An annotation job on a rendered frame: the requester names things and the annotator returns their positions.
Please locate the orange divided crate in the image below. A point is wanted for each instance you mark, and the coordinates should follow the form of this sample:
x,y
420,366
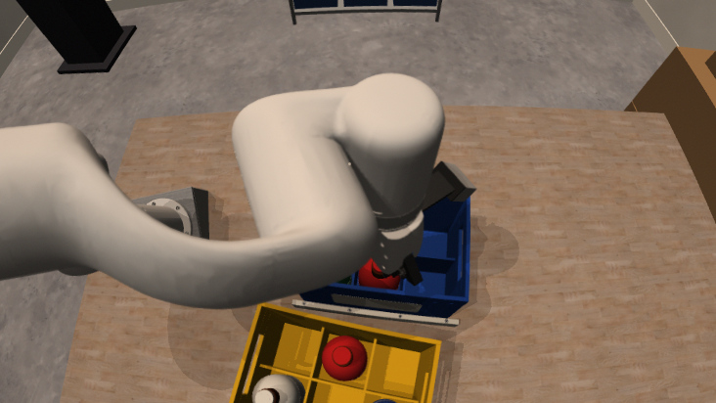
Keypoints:
x,y
400,365

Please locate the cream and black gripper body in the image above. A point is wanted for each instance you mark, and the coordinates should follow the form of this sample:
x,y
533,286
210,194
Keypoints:
x,y
394,245

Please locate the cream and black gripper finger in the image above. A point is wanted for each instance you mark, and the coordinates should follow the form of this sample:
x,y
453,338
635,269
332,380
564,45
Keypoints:
x,y
412,274

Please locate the blue crate with dividers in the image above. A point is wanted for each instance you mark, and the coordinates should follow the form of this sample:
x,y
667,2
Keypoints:
x,y
441,265

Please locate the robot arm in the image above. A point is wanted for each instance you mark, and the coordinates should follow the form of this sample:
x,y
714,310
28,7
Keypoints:
x,y
323,169

